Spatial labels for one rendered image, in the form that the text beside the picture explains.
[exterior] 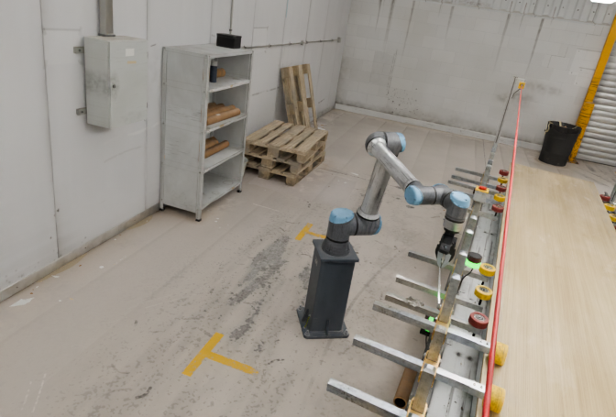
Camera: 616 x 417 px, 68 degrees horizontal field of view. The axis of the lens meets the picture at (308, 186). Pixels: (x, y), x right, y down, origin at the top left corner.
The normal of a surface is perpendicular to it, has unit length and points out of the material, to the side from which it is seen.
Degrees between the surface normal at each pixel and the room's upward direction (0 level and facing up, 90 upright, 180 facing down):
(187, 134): 90
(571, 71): 90
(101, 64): 90
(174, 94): 90
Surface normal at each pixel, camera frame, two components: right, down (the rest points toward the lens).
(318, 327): 0.19, 0.39
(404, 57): -0.32, 0.31
